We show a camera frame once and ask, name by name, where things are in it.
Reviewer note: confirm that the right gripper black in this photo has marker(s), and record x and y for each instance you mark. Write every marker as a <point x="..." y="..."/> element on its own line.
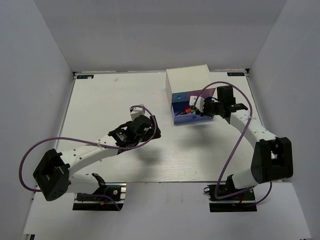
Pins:
<point x="206" y="102"/>

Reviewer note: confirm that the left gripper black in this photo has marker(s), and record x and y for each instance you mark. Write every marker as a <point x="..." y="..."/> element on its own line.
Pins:
<point x="149" y="134"/>

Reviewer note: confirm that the pink small drawer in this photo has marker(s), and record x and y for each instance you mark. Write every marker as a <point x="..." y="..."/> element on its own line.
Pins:
<point x="209" y="92"/>

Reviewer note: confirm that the orange cap highlighter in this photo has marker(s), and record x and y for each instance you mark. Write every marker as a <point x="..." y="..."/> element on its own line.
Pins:
<point x="186" y="111"/>

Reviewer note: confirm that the white drawer organizer box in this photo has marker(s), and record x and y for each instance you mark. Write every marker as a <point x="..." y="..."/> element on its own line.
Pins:
<point x="187" y="79"/>

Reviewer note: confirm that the blue wide drawer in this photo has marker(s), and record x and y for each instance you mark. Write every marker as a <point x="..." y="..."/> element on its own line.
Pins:
<point x="185" y="119"/>

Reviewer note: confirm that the light blue small drawer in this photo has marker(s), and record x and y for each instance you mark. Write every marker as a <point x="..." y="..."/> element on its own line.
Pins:
<point x="178" y="96"/>

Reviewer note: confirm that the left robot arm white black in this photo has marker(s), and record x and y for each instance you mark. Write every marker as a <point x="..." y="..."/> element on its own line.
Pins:
<point x="57" y="172"/>

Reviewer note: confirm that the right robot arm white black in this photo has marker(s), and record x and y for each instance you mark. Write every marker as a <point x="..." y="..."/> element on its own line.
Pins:
<point x="272" y="158"/>

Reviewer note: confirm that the right corner label sticker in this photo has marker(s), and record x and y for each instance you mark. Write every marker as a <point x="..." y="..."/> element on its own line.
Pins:
<point x="235" y="74"/>

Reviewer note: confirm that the corner label sticker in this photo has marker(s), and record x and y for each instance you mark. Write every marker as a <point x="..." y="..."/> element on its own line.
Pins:
<point x="235" y="74"/>
<point x="84" y="77"/>

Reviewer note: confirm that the left corner label sticker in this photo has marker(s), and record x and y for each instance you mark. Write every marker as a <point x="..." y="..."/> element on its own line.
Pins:
<point x="84" y="77"/>

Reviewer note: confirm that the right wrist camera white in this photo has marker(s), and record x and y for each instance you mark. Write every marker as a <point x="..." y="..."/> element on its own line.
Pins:
<point x="197" y="103"/>

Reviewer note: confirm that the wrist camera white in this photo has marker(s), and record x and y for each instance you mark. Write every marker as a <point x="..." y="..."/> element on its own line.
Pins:
<point x="197" y="103"/>
<point x="137" y="111"/>

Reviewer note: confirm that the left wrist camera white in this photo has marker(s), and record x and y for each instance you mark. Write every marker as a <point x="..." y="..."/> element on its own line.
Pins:
<point x="137" y="111"/>

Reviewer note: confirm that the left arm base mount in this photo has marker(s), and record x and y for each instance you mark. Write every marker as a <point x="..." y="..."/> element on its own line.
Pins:
<point x="107" y="198"/>

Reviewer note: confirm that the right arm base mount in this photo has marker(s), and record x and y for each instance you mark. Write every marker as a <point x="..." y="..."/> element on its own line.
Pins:
<point x="242" y="203"/>

